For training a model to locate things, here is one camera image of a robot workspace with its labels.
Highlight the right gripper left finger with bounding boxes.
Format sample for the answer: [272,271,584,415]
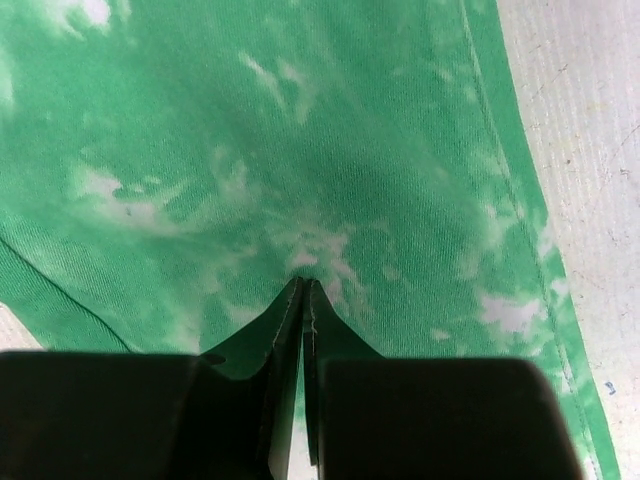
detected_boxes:
[1,278,304,479]

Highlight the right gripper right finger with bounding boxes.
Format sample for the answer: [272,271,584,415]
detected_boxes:
[302,280,582,479]

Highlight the green tie-dye trousers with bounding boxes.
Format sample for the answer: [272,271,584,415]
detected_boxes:
[1,1,620,479]

